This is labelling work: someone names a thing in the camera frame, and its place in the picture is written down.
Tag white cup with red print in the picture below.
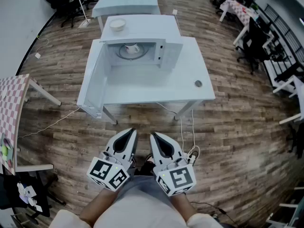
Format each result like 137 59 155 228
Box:
125 42 141 55

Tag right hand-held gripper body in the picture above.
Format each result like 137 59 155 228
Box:
153 157 197 198

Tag person's cream shirt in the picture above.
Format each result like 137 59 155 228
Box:
48 191 224 228

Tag white bowl of rice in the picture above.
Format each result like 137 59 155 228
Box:
109 18 127 32

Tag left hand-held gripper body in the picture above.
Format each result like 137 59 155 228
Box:
86 150 136 191

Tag white microwave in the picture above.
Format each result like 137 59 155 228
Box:
77 14 184 120

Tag green and pink toy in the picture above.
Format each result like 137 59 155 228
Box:
0 133 14 168

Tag person's right forearm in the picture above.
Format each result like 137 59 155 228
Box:
169 192 198 223

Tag black stool frame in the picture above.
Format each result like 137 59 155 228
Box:
0 170 66 225

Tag thin black floor cable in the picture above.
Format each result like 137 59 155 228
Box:
190 200 238 226

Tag person's black trousers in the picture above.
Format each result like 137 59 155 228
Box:
139 153 155 177

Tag white floor stand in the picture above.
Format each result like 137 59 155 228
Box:
75 0 92 29

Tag white coiled power cable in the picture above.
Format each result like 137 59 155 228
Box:
155 102 201 157

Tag small white table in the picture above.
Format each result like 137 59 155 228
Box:
77 36 216 125

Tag person's left forearm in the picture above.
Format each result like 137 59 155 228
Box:
79 188 121 227

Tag thin white adapter cable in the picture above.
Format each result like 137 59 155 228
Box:
35 37 50 55

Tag white power strip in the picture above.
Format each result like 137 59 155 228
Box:
186 150 198 167

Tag small white gadgets pile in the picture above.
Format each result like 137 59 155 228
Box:
16 183 44 212

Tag checkered cloth white table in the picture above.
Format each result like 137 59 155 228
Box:
219 0 259 45

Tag long white floor cable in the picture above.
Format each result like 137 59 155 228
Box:
18 107 81 139

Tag person's grey shorts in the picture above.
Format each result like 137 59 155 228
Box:
116 174 176 199

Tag white desk frame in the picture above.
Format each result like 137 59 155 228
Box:
273 75 304 125

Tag checkered cloth wooden table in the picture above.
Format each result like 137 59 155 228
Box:
0 74 62 175

